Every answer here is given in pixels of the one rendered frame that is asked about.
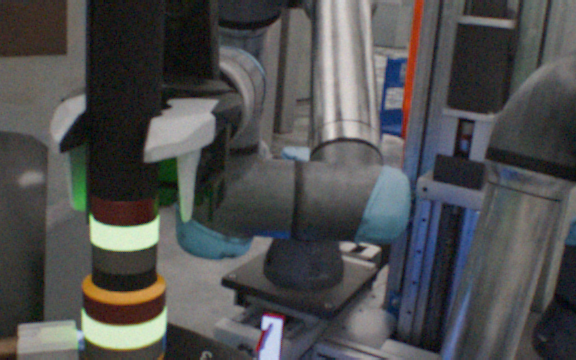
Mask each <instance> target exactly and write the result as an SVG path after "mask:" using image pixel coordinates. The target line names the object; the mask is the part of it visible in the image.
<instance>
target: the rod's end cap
mask: <svg viewBox="0 0 576 360"><path fill-rule="evenodd" d="M74 337H77V339H78V333H77V329H75V330H74V329H72V326H67V327H60V326H57V327H47V328H41V332H37V340H41V343H48V342H57V341H68V340H74Z"/></svg>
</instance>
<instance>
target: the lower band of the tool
mask: <svg viewBox="0 0 576 360"><path fill-rule="evenodd" d="M157 274H158V281H157V283H156V284H155V285H153V286H152V287H150V288H147V289H144V290H141V291H137V292H130V293H115V292H108V291H104V290H101V289H99V287H96V286H95V285H93V284H92V282H91V275H92V274H90V275H89V276H87V277H86V278H85V280H84V281H83V290H84V293H85V294H86V295H87V296H89V297H90V298H93V299H95V300H98V301H102V302H106V303H115V304H116V305H128V304H137V303H142V302H146V301H149V300H152V299H154V298H156V297H158V296H159V295H161V294H162V292H163V291H164V289H165V280H164V278H163V277H162V276H161V274H159V273H158V272H157ZM164 312H165V310H163V311H162V314H164ZM83 313H85V312H84V311H83ZM85 314H86V313H85ZM162 314H161V315H162ZM161 315H159V316H158V317H156V318H155V319H153V320H151V321H148V322H145V323H141V324H135V325H127V326H123V325H115V324H106V323H102V322H98V321H96V320H93V319H91V318H90V317H88V316H87V314H86V317H87V318H88V319H90V320H91V321H93V322H95V323H98V324H101V325H105V326H113V327H117V328H130V327H136V326H142V325H145V324H148V323H151V322H153V321H155V320H157V319H158V318H159V317H160V316H161ZM164 332H165V331H164ZM164 332H163V334H164ZM163 334H162V335H163ZM162 335H161V336H160V338H159V339H157V340H154V341H153V342H151V343H148V344H146V345H143V346H139V347H135V346H134V348H133V347H108V346H103V345H99V344H96V343H94V342H92V341H90V339H89V338H88V337H87V336H86V335H85V336H86V338H87V339H88V340H89V342H90V343H92V344H94V345H96V346H100V347H103V348H107V349H116V350H125V349H129V350H135V349H139V348H143V347H146V346H149V345H151V344H153V343H154V342H157V341H158V340H160V339H161V338H162Z"/></svg>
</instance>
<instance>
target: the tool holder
mask: <svg viewBox="0 0 576 360"><path fill-rule="evenodd" d="M57 326H60V327H67V326H72V329H74V330H75V329H77V326H75V322H74V321H73V320H66V321H55V322H45V323H35V324H25V325H20V326H19V327H18V336H19V337H20V339H19V340H18V343H17V354H16V357H17V360H86V359H85V357H84V350H79V348H78V339H77V337H74V340H68V341H57V342H48V343H41V340H37V332H41V328H47V327H57Z"/></svg>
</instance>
